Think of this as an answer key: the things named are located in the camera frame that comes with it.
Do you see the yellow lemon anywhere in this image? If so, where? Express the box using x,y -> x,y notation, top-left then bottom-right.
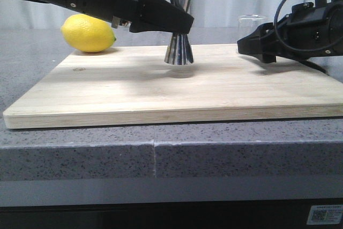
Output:
61,14 -> 116,53

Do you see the white QR label sticker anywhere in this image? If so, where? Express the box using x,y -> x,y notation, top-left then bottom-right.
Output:
307,205 -> 342,225

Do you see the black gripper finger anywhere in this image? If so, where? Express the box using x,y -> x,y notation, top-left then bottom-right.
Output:
237,25 -> 276,63
129,0 -> 194,34

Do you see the wooden cutting board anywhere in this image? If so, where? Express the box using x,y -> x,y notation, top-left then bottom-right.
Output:
3,44 -> 342,129

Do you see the grey curtain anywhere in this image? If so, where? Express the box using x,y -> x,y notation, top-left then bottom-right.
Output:
1,0 -> 281,29

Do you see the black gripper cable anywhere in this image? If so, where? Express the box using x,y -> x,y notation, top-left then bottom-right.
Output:
273,0 -> 338,53

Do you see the small glass beaker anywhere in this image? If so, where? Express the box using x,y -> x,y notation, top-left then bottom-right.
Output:
238,14 -> 268,39

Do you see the steel hourglass jigger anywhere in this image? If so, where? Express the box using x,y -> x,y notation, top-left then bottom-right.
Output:
165,0 -> 193,65

